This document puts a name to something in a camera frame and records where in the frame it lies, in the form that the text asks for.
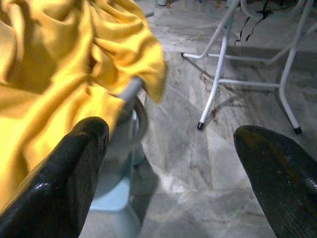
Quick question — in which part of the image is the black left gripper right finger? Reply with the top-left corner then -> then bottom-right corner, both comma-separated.
233,125 -> 317,238

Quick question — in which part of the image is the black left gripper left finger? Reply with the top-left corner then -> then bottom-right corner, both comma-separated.
0,116 -> 110,238

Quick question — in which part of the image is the yellow shirt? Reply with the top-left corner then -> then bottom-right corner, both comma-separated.
0,0 -> 168,211

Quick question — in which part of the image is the light blue plastic stool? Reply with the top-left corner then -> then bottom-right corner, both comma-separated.
84,109 -> 147,238

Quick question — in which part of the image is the white plastic folding table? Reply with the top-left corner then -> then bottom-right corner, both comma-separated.
182,0 -> 317,136

